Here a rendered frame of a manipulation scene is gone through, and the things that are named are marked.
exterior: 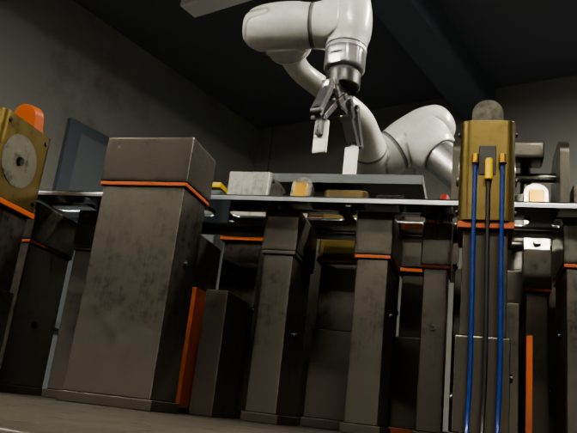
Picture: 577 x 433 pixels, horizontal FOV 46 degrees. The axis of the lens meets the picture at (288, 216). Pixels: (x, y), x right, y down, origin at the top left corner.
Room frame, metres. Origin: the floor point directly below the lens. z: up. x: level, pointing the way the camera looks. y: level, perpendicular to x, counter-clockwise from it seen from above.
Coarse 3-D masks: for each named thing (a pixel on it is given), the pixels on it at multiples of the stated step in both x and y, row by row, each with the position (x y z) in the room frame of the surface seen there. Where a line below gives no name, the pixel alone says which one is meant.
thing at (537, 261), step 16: (528, 256) 0.96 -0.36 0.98; (544, 256) 0.96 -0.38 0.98; (528, 272) 0.96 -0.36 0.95; (544, 272) 0.96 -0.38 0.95; (528, 288) 0.96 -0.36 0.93; (544, 288) 0.96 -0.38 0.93; (528, 304) 0.97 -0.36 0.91; (544, 304) 0.96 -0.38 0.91; (528, 320) 0.97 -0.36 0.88; (544, 320) 0.96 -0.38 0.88; (544, 336) 0.96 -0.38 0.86; (544, 352) 0.96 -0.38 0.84; (544, 368) 0.96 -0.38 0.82; (544, 384) 0.96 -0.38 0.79; (544, 400) 0.96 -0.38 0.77; (544, 416) 0.96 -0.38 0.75; (544, 432) 0.96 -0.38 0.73
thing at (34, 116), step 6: (18, 108) 0.91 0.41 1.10; (24, 108) 0.91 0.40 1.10; (30, 108) 0.91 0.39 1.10; (36, 108) 0.92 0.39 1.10; (18, 114) 0.92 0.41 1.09; (24, 114) 0.91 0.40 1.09; (30, 114) 0.91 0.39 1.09; (36, 114) 0.91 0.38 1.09; (42, 114) 0.92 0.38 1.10; (30, 120) 0.91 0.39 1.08; (36, 120) 0.91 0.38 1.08; (42, 120) 0.93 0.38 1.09; (36, 126) 0.92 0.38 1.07; (42, 126) 0.93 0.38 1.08; (42, 132) 0.93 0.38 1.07
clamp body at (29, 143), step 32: (0, 128) 0.83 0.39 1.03; (32, 128) 0.88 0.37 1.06; (0, 160) 0.83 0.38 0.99; (32, 160) 0.89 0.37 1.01; (0, 192) 0.85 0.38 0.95; (32, 192) 0.91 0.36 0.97; (0, 224) 0.87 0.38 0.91; (0, 256) 0.88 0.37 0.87; (0, 288) 0.90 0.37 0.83; (0, 320) 0.90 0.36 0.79; (0, 352) 0.92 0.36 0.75
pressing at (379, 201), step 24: (48, 192) 0.97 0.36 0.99; (72, 192) 0.95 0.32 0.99; (96, 192) 0.94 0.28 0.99; (72, 216) 1.12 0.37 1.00; (216, 216) 1.02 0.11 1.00; (240, 216) 1.00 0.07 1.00; (264, 216) 0.99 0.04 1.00; (432, 216) 0.89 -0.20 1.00; (456, 216) 0.88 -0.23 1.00; (528, 216) 0.85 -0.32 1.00; (552, 216) 0.83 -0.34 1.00; (576, 216) 0.82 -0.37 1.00; (408, 240) 1.00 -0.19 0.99; (456, 240) 0.97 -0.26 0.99
